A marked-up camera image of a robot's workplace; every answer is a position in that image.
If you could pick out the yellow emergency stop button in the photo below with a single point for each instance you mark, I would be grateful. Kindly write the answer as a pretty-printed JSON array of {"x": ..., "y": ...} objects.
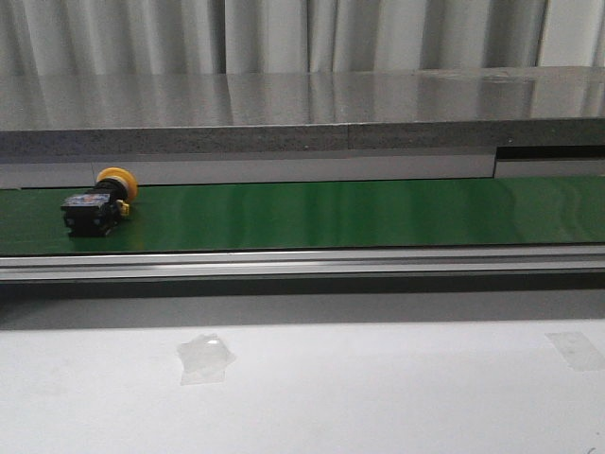
[{"x": 99, "y": 209}]

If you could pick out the flat clear tape strip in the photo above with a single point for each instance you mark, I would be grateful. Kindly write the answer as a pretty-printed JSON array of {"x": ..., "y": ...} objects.
[{"x": 576, "y": 349}]

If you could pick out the white pleated curtain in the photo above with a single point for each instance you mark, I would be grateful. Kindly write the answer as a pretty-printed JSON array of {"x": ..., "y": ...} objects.
[{"x": 46, "y": 38}]

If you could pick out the aluminium conveyor side rail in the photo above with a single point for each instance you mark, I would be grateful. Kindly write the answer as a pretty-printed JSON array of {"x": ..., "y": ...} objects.
[{"x": 136, "y": 266}]

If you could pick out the green conveyor belt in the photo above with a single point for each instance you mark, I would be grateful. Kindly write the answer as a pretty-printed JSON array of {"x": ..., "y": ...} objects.
[{"x": 327, "y": 215}]

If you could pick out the crumpled clear tape piece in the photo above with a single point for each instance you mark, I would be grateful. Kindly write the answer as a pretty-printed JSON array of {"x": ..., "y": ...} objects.
[{"x": 204, "y": 360}]

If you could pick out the grey stone countertop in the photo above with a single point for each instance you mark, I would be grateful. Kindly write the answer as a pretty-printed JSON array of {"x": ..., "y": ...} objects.
[{"x": 254, "y": 128}]

